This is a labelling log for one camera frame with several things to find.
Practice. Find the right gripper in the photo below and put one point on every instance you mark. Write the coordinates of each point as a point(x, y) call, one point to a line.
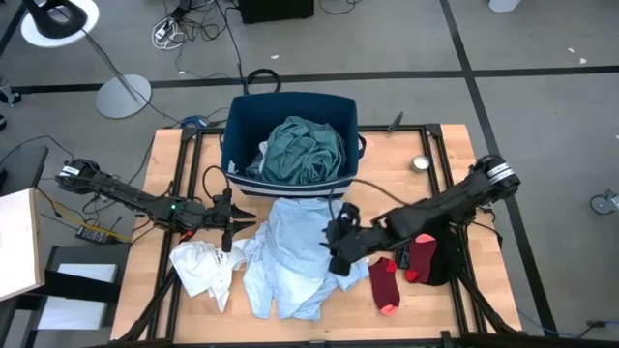
point(358, 241)

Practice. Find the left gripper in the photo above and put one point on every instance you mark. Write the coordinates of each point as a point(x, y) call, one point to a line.
point(227, 217)

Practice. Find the light blue patterned shirt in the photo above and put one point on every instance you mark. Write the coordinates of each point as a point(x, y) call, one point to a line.
point(290, 241)

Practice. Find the white t-shirt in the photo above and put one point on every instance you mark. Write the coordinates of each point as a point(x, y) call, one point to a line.
point(198, 266)

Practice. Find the maroon sock coral toe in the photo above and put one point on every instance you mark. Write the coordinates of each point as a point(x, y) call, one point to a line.
point(384, 285)
point(421, 258)

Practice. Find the teal green shirt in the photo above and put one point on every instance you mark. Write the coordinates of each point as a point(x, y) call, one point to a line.
point(300, 150)

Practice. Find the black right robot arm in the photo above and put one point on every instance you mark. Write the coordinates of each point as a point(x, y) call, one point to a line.
point(450, 208)

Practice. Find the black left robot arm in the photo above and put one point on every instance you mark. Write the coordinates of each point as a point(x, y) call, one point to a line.
point(130, 195)

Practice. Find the navy fabric bin white stripes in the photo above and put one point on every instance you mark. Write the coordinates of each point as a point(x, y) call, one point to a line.
point(251, 121)

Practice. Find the round metal tin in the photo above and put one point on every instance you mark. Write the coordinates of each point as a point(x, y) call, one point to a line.
point(420, 164)

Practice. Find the black garment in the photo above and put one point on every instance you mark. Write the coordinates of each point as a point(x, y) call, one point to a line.
point(447, 266)

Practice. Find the black power adapter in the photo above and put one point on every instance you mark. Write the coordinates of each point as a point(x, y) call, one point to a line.
point(92, 234)

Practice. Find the white floor lamp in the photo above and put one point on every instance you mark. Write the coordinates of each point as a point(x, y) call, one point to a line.
point(123, 96)

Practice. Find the black shelf cart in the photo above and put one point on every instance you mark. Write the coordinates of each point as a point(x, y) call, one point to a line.
point(82, 289)

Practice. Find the white power strip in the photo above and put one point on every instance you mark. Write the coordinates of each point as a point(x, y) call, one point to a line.
point(163, 30)

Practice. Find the black box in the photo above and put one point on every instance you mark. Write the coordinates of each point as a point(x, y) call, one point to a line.
point(275, 9)

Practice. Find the dark grey desk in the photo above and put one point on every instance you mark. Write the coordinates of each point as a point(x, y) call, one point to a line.
point(24, 166)

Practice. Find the white board wooden edge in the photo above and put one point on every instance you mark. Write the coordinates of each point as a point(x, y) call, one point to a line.
point(17, 241)

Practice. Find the grey caster wheel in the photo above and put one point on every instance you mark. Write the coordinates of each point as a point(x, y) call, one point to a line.
point(602, 203)

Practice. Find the black floor plug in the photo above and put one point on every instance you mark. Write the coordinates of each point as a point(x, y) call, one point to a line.
point(596, 324)

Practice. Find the white floor object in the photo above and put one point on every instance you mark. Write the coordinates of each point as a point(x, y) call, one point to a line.
point(504, 5)

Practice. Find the black pointed bracket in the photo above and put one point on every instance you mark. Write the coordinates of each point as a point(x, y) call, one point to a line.
point(397, 121)

